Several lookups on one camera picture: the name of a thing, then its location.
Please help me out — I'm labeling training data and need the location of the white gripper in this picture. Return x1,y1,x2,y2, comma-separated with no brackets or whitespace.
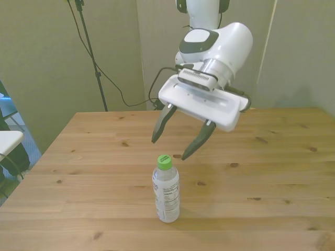
151,74,250,161

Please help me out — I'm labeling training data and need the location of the black tripod stand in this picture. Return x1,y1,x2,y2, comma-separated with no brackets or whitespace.
74,0,109,112

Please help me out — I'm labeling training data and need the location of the black cable along tripod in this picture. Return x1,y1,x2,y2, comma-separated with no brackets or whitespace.
66,0,160,108

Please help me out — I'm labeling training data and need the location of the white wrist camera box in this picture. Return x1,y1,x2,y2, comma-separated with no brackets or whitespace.
177,67,219,93

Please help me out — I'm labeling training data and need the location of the clear bottle with green cap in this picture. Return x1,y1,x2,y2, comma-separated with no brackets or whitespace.
151,154,181,224

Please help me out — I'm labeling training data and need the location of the white folding chair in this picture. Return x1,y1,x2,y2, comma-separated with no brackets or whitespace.
0,93,31,199

